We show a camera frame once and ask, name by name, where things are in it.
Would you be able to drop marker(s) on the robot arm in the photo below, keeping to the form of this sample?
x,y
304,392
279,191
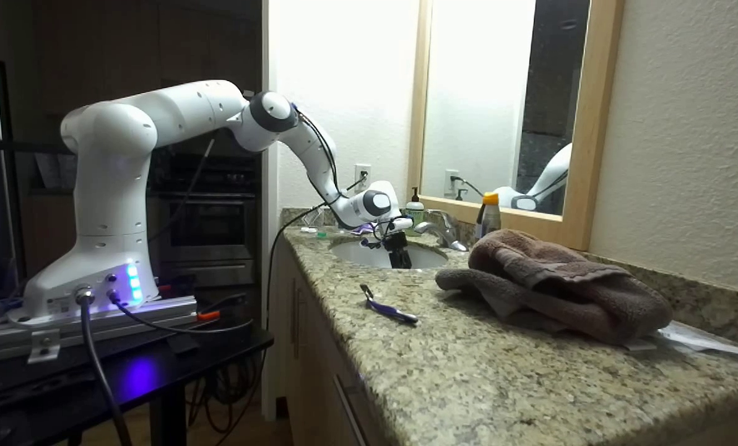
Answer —
x,y
112,186

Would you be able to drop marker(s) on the orange clamp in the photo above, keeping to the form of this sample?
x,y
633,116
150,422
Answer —
x,y
208,315

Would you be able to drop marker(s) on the brown towel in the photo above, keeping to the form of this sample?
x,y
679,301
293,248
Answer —
x,y
548,285

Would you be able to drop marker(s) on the spray bottle with orange cap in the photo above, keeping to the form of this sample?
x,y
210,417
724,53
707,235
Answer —
x,y
490,217

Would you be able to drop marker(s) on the purple packet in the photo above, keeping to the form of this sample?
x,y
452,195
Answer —
x,y
363,229

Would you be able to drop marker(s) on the chrome faucet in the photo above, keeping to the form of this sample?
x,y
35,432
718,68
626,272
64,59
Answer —
x,y
442,230

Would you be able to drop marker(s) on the wall socket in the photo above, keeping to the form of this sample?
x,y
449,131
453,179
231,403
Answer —
x,y
362,178

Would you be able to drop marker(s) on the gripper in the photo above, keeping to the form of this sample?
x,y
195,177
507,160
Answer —
x,y
397,240

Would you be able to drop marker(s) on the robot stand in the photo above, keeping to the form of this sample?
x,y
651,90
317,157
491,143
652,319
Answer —
x,y
158,365

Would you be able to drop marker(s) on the wood framed mirror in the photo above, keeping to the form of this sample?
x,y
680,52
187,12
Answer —
x,y
582,155

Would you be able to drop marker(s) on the white paper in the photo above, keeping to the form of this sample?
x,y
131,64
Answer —
x,y
703,344

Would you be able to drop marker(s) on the white sink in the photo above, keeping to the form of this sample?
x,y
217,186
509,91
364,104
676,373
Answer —
x,y
369,255

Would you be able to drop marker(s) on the purple razor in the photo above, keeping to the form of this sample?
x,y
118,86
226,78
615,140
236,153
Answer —
x,y
389,310

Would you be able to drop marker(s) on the soap dispenser bottle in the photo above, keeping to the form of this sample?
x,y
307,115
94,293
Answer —
x,y
415,212

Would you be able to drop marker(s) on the built-in oven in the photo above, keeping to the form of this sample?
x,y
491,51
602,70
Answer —
x,y
211,217

